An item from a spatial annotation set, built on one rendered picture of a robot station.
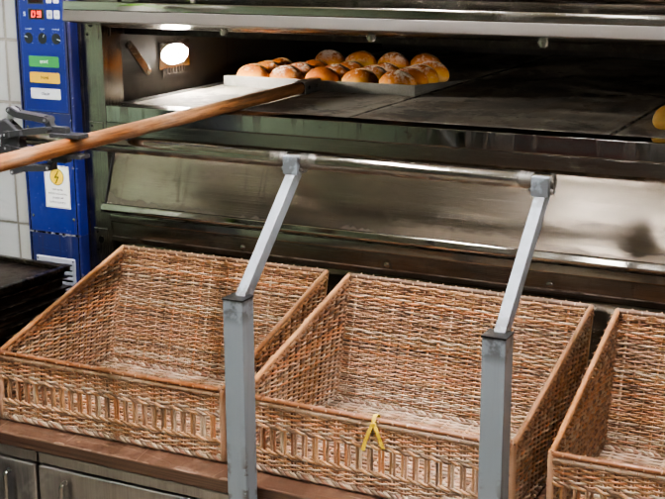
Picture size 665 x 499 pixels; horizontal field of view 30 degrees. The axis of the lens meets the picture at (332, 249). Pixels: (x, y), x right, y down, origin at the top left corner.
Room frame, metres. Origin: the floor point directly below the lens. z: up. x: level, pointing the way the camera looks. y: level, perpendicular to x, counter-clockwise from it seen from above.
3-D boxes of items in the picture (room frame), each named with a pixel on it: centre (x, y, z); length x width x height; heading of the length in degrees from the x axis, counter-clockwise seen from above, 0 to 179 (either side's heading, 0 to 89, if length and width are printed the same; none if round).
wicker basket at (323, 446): (2.29, -0.17, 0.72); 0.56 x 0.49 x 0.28; 63
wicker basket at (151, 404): (2.55, 0.36, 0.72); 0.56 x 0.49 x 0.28; 65
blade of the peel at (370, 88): (3.34, -0.04, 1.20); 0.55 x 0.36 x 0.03; 64
